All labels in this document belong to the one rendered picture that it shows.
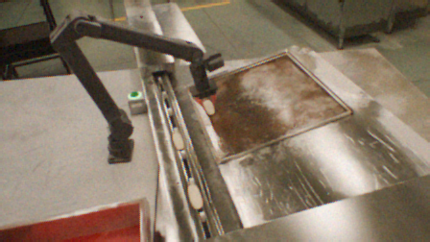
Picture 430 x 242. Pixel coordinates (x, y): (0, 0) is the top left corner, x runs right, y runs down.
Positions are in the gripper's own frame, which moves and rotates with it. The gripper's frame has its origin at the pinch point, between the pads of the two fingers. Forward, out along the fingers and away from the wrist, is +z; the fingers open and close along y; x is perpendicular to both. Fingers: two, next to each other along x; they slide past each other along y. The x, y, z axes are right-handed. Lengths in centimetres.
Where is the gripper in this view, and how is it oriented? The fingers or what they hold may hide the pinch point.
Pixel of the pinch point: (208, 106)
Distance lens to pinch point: 131.9
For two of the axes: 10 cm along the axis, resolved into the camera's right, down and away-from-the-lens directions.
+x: -2.4, -5.9, 7.7
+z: 2.2, 7.4, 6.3
